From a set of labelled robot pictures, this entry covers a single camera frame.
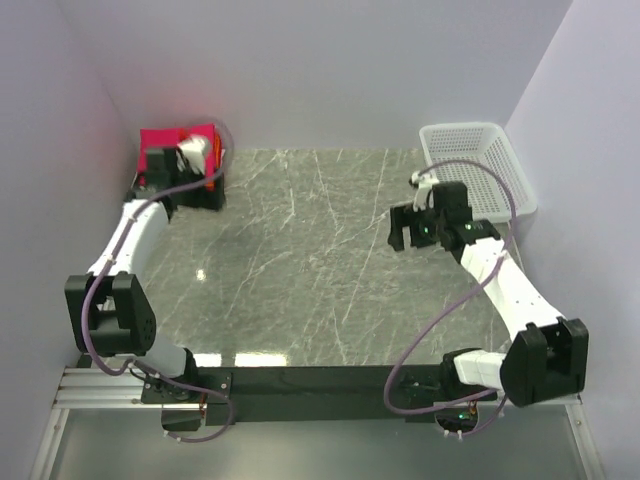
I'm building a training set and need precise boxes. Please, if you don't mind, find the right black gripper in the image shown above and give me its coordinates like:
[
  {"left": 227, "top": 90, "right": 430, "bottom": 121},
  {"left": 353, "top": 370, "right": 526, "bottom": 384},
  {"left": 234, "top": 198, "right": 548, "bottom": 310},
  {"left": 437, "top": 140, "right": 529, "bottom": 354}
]
[{"left": 387, "top": 201, "right": 446, "bottom": 252}]

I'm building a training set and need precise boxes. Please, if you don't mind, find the magenta t shirt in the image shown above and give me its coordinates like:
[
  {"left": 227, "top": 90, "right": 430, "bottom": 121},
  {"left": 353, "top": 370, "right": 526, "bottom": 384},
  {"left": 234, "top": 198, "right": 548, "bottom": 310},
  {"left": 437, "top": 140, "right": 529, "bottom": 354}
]
[{"left": 137, "top": 122, "right": 220, "bottom": 183}]

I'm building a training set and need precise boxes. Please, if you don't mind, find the folded orange t shirt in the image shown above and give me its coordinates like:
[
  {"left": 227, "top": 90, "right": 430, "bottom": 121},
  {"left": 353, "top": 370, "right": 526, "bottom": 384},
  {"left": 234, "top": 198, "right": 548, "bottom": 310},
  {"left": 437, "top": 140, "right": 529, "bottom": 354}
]
[{"left": 204, "top": 124, "right": 225, "bottom": 191}]

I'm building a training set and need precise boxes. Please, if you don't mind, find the aluminium rail frame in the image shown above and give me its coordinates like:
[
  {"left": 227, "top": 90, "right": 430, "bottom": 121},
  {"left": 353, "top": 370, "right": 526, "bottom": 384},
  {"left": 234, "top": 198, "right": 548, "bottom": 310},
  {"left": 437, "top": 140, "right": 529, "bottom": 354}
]
[{"left": 30, "top": 368, "right": 605, "bottom": 479}]

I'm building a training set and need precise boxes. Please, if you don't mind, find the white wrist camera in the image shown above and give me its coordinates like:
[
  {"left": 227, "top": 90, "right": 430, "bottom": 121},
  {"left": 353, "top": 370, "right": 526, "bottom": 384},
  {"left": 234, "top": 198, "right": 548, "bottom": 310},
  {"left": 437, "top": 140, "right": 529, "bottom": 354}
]
[
  {"left": 409, "top": 171, "right": 439, "bottom": 212},
  {"left": 176, "top": 134, "right": 212, "bottom": 176}
]

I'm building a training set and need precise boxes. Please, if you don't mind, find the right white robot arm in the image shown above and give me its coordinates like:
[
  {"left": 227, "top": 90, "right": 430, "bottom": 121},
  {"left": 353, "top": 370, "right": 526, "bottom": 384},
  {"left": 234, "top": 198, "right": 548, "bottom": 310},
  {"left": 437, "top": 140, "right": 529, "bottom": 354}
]
[{"left": 388, "top": 175, "right": 589, "bottom": 407}]

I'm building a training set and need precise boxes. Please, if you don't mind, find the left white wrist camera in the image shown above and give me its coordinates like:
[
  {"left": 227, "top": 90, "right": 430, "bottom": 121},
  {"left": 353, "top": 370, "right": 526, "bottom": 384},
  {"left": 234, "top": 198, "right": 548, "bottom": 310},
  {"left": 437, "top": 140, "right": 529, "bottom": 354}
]
[{"left": 176, "top": 134, "right": 212, "bottom": 176}]

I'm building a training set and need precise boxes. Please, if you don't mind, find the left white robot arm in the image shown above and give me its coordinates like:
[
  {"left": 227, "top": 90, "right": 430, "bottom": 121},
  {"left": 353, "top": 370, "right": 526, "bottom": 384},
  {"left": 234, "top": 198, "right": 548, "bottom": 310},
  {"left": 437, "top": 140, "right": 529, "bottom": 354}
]
[{"left": 64, "top": 136, "right": 234, "bottom": 402}]

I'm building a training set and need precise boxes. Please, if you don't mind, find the white plastic basket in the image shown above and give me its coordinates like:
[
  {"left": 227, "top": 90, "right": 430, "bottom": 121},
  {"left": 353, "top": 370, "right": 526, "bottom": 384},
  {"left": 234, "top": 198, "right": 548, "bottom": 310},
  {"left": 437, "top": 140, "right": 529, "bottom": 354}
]
[{"left": 419, "top": 122, "right": 537, "bottom": 223}]

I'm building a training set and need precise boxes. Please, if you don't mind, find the black base beam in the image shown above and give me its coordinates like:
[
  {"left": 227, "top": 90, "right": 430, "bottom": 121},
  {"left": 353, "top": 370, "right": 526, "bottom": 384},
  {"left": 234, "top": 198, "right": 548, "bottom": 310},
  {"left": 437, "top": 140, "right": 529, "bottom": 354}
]
[{"left": 143, "top": 364, "right": 484, "bottom": 426}]

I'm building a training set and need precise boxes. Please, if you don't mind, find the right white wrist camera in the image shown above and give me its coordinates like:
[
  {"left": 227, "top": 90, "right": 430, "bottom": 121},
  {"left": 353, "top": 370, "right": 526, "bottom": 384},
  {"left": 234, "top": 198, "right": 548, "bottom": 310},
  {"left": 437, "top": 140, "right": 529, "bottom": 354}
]
[{"left": 409, "top": 171, "right": 439, "bottom": 212}]

